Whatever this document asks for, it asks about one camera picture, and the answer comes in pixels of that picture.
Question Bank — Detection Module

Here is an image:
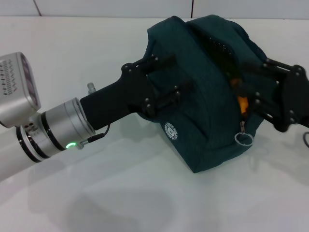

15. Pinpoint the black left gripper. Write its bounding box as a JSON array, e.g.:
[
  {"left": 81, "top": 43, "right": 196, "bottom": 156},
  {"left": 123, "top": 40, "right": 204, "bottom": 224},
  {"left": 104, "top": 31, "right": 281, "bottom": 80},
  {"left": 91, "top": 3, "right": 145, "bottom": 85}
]
[{"left": 80, "top": 54, "right": 194, "bottom": 131}]

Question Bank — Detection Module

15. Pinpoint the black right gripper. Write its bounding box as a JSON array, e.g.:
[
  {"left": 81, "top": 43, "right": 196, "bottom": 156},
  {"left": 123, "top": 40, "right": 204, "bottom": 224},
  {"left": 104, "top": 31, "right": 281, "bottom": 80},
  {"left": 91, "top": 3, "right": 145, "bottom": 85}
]
[{"left": 238, "top": 58, "right": 309, "bottom": 133}]

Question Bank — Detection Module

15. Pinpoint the orange pear fruit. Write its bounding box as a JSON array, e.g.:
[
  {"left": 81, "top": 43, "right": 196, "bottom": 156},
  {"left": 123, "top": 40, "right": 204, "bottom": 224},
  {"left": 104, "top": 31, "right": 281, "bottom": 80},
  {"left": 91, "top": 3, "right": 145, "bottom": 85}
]
[{"left": 230, "top": 77, "right": 250, "bottom": 115}]

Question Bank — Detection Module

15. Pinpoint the teal fabric lunch bag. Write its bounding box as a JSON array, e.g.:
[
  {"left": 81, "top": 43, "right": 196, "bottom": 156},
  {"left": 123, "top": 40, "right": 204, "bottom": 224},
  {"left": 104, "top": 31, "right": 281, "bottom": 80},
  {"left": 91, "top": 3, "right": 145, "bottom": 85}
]
[{"left": 140, "top": 14, "right": 278, "bottom": 174}]

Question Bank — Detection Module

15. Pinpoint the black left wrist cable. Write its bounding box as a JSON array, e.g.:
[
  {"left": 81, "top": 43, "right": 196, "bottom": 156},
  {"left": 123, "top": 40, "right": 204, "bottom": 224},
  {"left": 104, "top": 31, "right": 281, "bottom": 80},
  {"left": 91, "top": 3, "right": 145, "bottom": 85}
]
[{"left": 77, "top": 124, "right": 111, "bottom": 150}]

